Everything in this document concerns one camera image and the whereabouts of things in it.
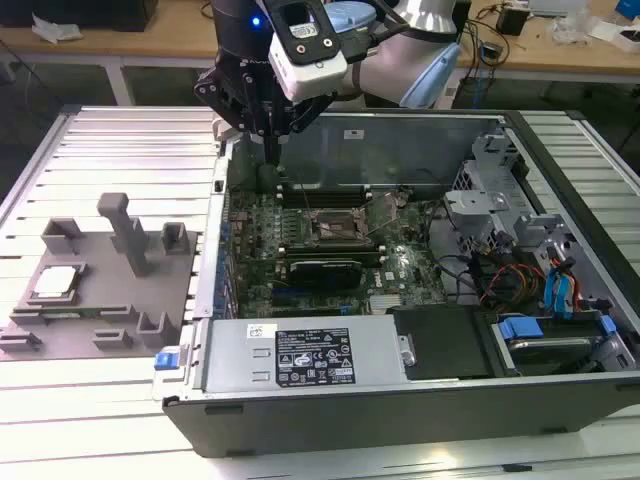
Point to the silver CPU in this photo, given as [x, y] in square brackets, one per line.
[55, 282]

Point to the CPU socket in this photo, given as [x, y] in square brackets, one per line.
[335, 220]

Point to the wooden desk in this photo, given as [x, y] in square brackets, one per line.
[150, 37]

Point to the large black box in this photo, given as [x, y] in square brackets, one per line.
[100, 12]

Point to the crumpled white paper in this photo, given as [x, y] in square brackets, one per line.
[55, 30]

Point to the black graphics card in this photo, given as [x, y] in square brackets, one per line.
[325, 274]

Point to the blue board connector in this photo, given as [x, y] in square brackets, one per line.
[281, 290]

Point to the green motherboard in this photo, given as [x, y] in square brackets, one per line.
[400, 250]

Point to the grey parts rack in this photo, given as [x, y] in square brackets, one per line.
[100, 295]

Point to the small black adapter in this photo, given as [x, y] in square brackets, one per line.
[490, 50]

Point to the silver finned heat sink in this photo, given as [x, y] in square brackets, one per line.
[385, 304]

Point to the grey power supply unit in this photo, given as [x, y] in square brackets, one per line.
[240, 360]

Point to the green RAM stick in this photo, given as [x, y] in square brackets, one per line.
[90, 315]

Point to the blue case latch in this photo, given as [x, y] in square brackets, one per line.
[166, 361]

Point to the small black box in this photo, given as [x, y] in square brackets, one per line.
[512, 20]

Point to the black flat drive cover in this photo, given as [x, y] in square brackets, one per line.
[440, 340]

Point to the grey flat box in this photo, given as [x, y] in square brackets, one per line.
[555, 6]

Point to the clear plastic bag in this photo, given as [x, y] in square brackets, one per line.
[570, 27]

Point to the open PC case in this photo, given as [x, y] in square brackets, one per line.
[350, 420]

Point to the hard disk in blue carrier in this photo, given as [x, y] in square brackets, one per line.
[520, 327]

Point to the white open box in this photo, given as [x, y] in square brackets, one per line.
[607, 32]

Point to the blue box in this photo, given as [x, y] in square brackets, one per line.
[629, 9]

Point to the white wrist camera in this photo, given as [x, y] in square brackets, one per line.
[310, 75]

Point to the grey metal bracket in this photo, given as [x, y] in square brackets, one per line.
[470, 200]

